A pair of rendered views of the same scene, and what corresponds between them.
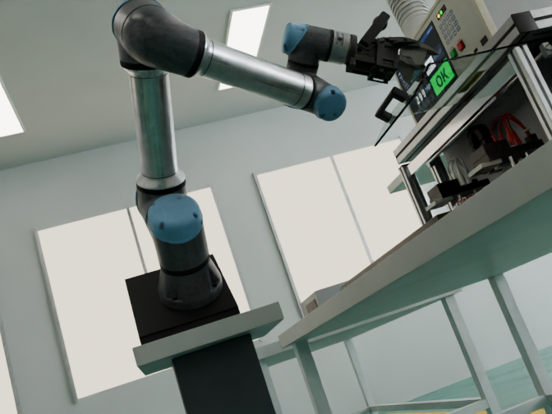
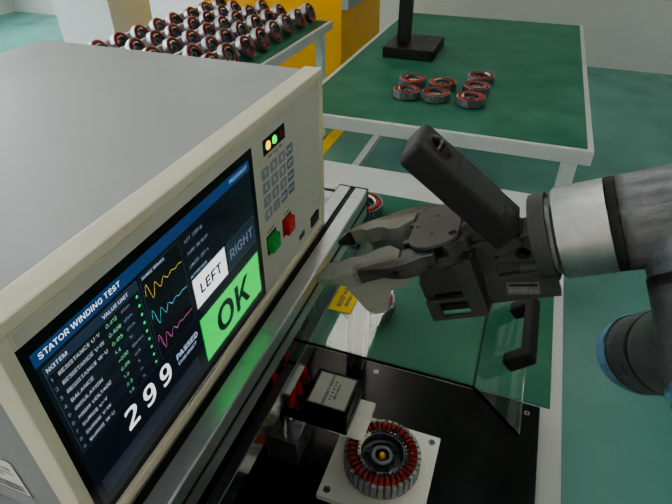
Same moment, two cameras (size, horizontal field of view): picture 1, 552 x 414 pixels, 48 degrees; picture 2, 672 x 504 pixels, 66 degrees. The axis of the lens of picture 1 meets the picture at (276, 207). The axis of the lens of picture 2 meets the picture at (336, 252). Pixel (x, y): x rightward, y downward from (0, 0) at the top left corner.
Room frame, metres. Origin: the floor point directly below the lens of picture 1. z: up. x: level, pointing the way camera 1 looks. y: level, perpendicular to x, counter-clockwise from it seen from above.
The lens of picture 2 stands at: (1.72, -0.22, 1.49)
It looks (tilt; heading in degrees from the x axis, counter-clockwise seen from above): 36 degrees down; 216
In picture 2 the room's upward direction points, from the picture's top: straight up
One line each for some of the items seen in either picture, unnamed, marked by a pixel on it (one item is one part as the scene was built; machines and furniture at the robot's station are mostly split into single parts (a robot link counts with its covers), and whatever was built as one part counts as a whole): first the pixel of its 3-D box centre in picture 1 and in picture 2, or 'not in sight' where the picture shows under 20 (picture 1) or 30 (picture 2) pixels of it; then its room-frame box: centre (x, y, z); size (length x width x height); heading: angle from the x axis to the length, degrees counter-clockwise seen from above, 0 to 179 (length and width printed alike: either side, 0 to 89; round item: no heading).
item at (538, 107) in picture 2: not in sight; (456, 130); (-0.79, -1.22, 0.37); 1.85 x 1.10 x 0.75; 16
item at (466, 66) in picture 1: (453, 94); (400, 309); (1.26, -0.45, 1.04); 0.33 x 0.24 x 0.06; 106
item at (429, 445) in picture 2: not in sight; (381, 467); (1.33, -0.42, 0.78); 0.15 x 0.15 x 0.01; 16
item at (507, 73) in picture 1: (453, 127); (273, 405); (1.47, -0.48, 1.03); 0.62 x 0.01 x 0.03; 16
